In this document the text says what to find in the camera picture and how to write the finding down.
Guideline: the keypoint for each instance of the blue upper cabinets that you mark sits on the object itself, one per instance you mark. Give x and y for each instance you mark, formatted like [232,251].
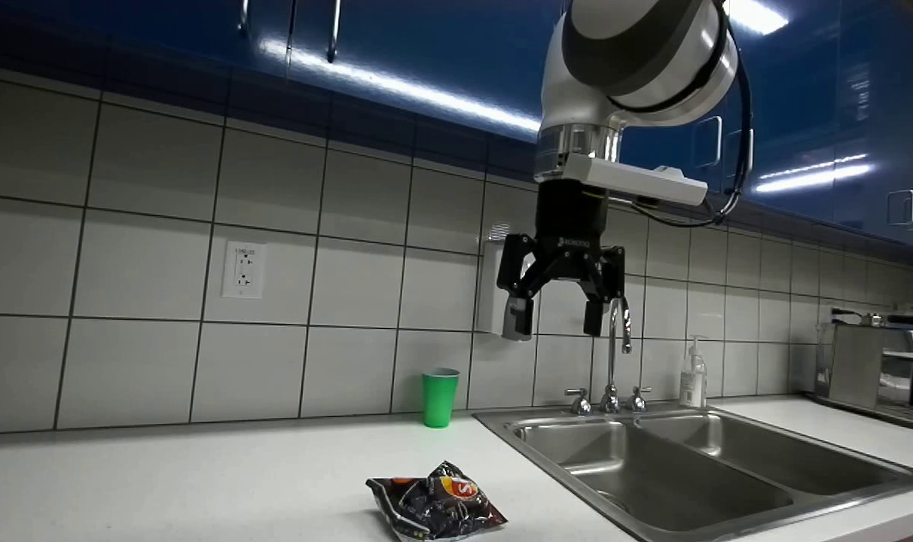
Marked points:
[832,79]

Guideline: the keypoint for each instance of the stainless steel double sink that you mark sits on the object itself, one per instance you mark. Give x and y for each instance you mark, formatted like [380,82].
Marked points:
[697,475]

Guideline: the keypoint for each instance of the clear soap pump bottle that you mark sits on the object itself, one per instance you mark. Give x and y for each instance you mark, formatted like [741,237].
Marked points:
[694,376]

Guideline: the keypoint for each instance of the black chip packet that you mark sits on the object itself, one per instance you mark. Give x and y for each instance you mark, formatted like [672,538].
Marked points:
[437,506]

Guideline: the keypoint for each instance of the green plastic cup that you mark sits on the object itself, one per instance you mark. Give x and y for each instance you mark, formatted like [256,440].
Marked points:
[437,395]

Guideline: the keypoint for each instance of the white wall soap dispenser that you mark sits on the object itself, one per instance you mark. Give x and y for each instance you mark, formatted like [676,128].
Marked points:
[489,296]

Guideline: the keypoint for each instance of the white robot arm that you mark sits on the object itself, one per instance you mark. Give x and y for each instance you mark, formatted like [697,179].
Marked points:
[610,68]

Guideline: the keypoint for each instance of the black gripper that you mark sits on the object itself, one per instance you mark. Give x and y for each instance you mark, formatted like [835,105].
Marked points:
[572,220]

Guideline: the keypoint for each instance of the white wall power outlet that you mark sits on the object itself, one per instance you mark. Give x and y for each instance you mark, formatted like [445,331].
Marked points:
[245,269]

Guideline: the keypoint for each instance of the steel countertop appliance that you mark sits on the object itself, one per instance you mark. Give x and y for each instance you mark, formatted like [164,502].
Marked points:
[869,364]

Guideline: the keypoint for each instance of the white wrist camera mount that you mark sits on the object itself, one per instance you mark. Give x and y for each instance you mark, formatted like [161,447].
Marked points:
[633,181]

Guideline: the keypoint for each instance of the chrome sink faucet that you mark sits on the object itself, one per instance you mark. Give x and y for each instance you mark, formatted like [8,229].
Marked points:
[619,341]

